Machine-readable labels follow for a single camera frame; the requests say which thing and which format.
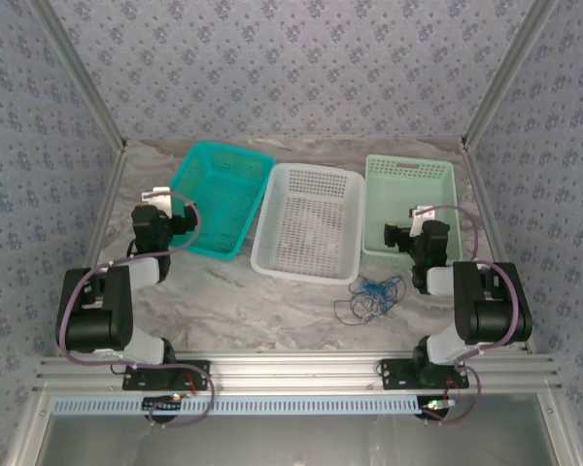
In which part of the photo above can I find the teal plastic basket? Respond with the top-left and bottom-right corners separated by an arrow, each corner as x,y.
168,140 -> 277,262

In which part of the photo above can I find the light green plastic basket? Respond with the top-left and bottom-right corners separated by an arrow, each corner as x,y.
361,153 -> 463,267

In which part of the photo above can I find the thin white cable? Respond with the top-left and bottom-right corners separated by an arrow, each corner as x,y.
359,293 -> 390,322
357,290 -> 393,324
358,295 -> 388,321

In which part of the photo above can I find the thin purple cable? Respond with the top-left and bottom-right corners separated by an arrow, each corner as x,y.
333,290 -> 368,327

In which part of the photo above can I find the white plastic basket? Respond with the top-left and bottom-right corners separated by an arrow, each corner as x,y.
250,162 -> 365,285

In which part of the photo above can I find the black adapter board with LED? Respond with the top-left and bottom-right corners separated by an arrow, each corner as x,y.
142,395 -> 184,414
420,397 -> 456,418

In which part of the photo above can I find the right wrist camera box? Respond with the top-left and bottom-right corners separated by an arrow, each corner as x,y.
407,205 -> 437,239

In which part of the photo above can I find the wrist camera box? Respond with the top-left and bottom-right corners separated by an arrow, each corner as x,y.
142,186 -> 172,215
407,205 -> 437,239

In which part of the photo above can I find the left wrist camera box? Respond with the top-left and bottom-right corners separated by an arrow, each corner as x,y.
142,186 -> 172,215

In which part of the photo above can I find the thick purple right arm cable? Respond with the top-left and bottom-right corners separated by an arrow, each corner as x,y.
414,205 -> 524,426

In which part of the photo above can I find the thick purple arm cable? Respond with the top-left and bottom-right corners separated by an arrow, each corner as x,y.
55,190 -> 216,429
414,205 -> 524,426

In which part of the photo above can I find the thick purple left arm cable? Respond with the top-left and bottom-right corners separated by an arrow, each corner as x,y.
55,190 -> 216,429

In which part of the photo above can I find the long aluminium base rail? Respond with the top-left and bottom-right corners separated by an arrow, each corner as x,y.
31,352 -> 563,394

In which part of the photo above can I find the aluminium corner post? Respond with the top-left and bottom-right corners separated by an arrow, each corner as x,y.
461,0 -> 560,147
28,0 -> 128,147

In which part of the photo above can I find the grey slotted cable duct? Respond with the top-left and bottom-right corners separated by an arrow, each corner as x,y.
51,393 -> 461,417

